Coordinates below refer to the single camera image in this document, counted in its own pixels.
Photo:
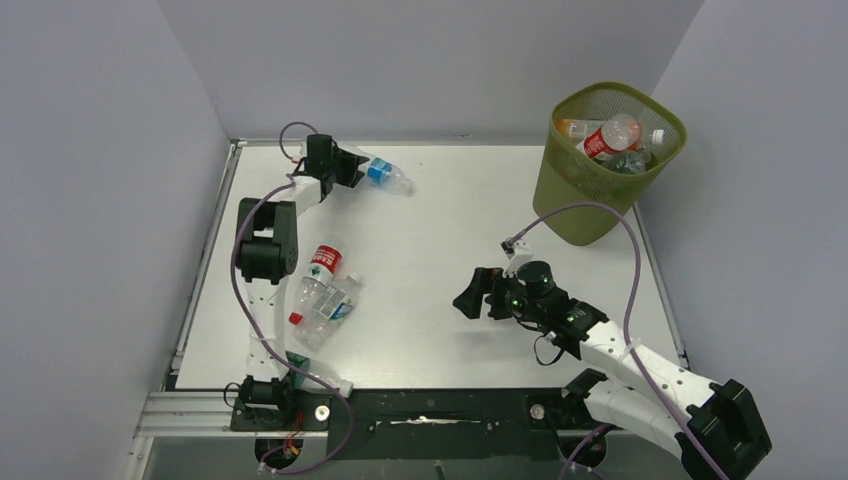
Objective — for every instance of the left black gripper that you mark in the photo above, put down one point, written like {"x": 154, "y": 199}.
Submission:
{"x": 353, "y": 175}

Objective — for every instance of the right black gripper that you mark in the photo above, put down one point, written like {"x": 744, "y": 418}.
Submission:
{"x": 486, "y": 280}

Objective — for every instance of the clear bottle blue label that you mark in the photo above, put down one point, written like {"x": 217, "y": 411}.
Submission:
{"x": 382, "y": 174}

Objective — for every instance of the clear bottle red label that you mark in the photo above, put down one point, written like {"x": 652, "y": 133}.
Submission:
{"x": 319, "y": 271}
{"x": 617, "y": 134}

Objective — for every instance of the crushed clear bottle white cap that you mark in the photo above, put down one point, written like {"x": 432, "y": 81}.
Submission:
{"x": 319, "y": 315}

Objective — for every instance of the orange drink bottle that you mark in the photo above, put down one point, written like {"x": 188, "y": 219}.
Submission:
{"x": 577, "y": 130}

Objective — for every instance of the clear bottle red label top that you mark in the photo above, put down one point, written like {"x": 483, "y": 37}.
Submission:
{"x": 617, "y": 134}

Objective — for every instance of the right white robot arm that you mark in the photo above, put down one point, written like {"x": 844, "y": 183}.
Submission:
{"x": 714, "y": 429}

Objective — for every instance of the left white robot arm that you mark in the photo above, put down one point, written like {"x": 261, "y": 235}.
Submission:
{"x": 264, "y": 256}

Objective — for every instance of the green mesh waste bin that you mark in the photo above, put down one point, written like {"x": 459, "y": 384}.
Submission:
{"x": 568, "y": 176}

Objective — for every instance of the clear bottle dark green label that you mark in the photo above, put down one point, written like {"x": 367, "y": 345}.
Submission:
{"x": 321, "y": 378}

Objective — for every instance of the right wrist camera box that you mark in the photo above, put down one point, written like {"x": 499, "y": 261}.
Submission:
{"x": 517, "y": 252}

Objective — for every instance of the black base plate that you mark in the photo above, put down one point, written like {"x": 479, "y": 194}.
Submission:
{"x": 538, "y": 424}

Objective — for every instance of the aluminium frame rail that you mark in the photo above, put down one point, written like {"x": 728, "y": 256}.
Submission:
{"x": 187, "y": 435}

